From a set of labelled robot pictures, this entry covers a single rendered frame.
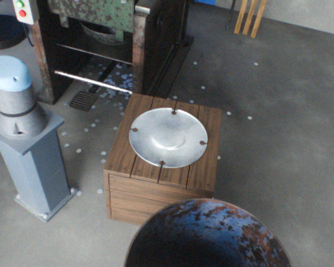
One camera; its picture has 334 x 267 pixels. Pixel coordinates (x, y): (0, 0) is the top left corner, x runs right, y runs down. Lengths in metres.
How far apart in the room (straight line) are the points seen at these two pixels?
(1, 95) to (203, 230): 0.71
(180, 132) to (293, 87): 1.13
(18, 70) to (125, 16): 0.58
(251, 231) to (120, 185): 0.47
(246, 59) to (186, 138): 1.20
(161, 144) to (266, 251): 0.50
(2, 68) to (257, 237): 0.85
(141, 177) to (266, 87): 1.24
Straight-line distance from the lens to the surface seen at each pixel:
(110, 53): 1.71
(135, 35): 1.42
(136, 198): 1.27
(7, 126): 1.14
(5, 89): 1.04
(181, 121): 1.32
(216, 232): 1.12
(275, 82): 2.23
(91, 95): 1.70
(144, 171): 1.16
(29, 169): 1.24
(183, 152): 1.22
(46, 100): 1.91
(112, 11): 1.49
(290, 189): 1.70
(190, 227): 1.10
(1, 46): 2.36
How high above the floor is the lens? 1.30
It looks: 48 degrees down
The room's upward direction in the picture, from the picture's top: 8 degrees clockwise
